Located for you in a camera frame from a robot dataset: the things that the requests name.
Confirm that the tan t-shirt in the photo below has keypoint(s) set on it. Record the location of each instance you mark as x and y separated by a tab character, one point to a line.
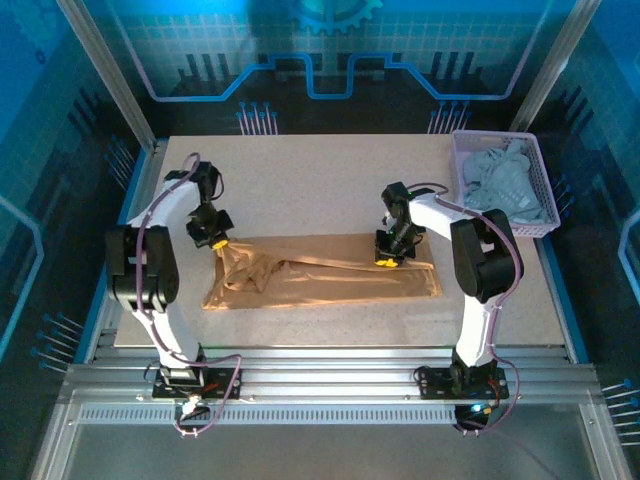
325	285

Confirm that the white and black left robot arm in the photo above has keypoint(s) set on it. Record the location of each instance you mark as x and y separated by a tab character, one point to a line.
170	330

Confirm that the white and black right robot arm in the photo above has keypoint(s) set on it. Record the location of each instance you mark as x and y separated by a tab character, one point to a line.
472	325

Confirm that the grey t-shirt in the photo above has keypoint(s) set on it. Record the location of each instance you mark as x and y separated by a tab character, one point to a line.
505	185

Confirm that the lavender plastic basket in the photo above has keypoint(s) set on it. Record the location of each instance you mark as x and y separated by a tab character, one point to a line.
542	170

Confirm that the aluminium mounting rail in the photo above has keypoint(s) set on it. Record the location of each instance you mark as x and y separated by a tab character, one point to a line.
325	370

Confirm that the aluminium frame post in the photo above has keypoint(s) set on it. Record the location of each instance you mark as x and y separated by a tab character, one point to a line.
555	65
107	75

